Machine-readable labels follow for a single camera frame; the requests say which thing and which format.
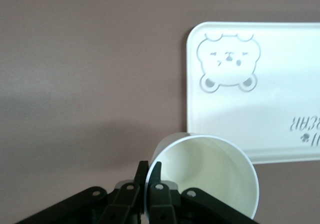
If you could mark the cream bear print tray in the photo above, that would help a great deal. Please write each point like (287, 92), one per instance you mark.
(262, 84)

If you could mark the white plastic cup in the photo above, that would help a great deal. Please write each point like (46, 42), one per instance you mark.
(205, 179)

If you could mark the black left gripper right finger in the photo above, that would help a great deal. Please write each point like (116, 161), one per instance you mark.
(160, 204)

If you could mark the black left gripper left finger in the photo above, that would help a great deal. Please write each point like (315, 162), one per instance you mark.
(122, 204)

